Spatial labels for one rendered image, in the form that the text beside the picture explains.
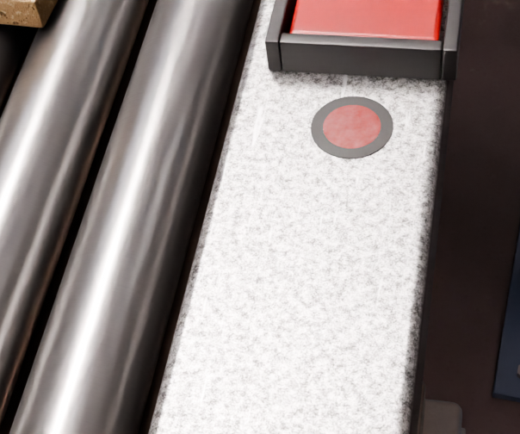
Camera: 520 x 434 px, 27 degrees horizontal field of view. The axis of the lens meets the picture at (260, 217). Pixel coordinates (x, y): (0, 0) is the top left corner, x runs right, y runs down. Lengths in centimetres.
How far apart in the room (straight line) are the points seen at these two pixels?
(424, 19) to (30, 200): 17
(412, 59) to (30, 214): 16
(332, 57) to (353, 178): 6
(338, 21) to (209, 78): 6
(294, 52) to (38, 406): 17
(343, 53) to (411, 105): 3
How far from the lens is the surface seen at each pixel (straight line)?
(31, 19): 48
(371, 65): 43
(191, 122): 43
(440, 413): 45
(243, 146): 42
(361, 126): 42
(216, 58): 46
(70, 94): 45
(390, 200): 40
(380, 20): 44
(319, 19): 44
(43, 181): 43
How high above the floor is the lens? 123
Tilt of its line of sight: 53 degrees down
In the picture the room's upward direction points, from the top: 10 degrees counter-clockwise
